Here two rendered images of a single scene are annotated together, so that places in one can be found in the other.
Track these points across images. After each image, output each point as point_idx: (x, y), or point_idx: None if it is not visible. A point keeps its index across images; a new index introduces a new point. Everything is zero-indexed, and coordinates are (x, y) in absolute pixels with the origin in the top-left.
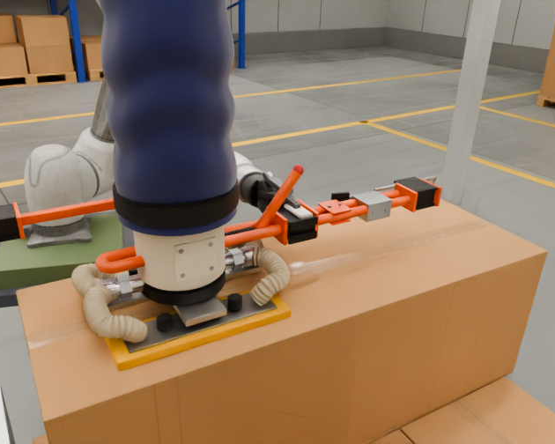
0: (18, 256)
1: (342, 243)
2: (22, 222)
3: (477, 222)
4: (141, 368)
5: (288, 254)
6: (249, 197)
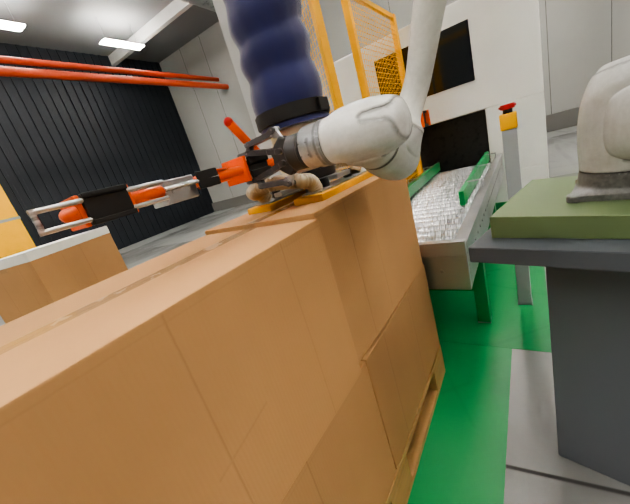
0: (557, 182)
1: (226, 248)
2: None
3: None
4: None
5: (274, 218)
6: None
